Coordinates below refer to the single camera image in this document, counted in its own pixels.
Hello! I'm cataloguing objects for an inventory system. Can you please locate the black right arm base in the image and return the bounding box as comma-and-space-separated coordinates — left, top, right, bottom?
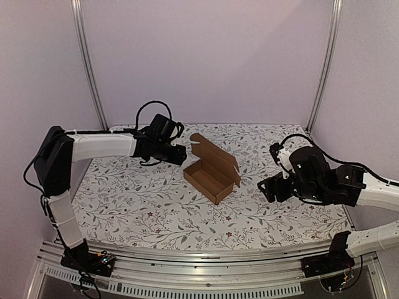
300, 230, 355, 278

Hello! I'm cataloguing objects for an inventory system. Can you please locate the aluminium frame post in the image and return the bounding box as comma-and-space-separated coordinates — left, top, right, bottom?
71, 0, 109, 130
306, 0, 343, 135

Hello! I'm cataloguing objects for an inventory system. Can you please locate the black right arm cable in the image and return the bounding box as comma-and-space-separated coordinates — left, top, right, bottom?
279, 133, 399, 187

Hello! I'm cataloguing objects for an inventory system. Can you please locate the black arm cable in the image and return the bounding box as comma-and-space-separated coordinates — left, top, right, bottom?
134, 100, 174, 131
279, 133, 399, 187

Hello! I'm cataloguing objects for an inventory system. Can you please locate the right aluminium frame post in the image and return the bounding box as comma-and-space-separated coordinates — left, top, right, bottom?
306, 0, 343, 135

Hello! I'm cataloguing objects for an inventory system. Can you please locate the left aluminium frame post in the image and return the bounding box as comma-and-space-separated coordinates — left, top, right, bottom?
71, 0, 109, 130

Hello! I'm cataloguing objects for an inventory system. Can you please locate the aluminium front rail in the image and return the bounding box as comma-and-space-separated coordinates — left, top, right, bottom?
26, 239, 389, 299

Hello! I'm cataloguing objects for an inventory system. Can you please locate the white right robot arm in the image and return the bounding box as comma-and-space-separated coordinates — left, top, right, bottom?
257, 165, 398, 272

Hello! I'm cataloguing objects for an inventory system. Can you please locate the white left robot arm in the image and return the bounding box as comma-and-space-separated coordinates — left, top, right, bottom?
33, 126, 187, 270

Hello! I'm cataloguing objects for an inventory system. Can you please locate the brown cardboard paper box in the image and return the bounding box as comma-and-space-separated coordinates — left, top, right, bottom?
183, 133, 241, 205

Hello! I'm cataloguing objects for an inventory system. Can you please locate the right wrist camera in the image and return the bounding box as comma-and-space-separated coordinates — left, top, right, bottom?
269, 143, 330, 183

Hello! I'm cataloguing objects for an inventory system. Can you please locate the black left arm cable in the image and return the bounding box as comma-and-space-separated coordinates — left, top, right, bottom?
134, 100, 174, 131

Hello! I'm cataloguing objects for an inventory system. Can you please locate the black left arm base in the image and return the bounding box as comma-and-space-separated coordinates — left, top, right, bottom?
60, 239, 116, 277

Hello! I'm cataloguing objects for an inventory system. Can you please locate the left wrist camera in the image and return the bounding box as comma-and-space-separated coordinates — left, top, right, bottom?
148, 114, 184, 142

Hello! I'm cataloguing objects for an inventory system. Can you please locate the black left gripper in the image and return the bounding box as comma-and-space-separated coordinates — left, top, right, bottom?
153, 141, 186, 166

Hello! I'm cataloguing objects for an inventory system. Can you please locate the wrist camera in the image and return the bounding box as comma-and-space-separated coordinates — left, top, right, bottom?
148, 114, 184, 142
269, 143, 330, 183

